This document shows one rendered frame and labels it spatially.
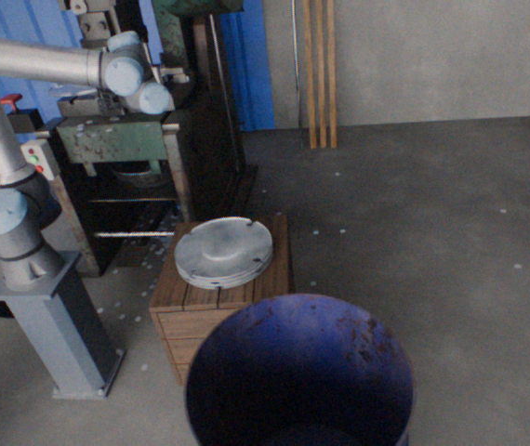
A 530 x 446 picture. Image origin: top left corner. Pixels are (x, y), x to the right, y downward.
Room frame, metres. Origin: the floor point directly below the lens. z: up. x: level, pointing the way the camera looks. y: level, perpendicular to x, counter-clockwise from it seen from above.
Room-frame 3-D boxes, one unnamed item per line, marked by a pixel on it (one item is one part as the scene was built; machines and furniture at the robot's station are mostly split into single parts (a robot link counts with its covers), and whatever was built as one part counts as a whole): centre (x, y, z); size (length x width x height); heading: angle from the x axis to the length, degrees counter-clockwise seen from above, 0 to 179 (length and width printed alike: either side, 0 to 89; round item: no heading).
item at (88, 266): (1.95, 0.66, 0.45); 0.92 x 0.12 x 0.90; 167
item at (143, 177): (1.75, 0.43, 0.36); 0.34 x 0.34 x 0.10
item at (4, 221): (0.99, 0.63, 0.62); 0.13 x 0.12 x 0.14; 4
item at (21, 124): (1.60, 0.78, 0.62); 0.10 x 0.06 x 0.20; 77
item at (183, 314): (1.06, 0.12, 0.18); 0.40 x 0.38 x 0.35; 173
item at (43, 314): (0.99, 0.63, 0.23); 0.19 x 0.19 x 0.45; 79
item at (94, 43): (1.76, 0.43, 0.86); 0.20 x 0.16 x 0.05; 77
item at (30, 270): (0.99, 0.63, 0.50); 0.15 x 0.15 x 0.10
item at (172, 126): (1.83, 0.13, 0.45); 0.92 x 0.12 x 0.90; 167
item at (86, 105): (1.75, 0.43, 0.68); 0.45 x 0.30 x 0.06; 77
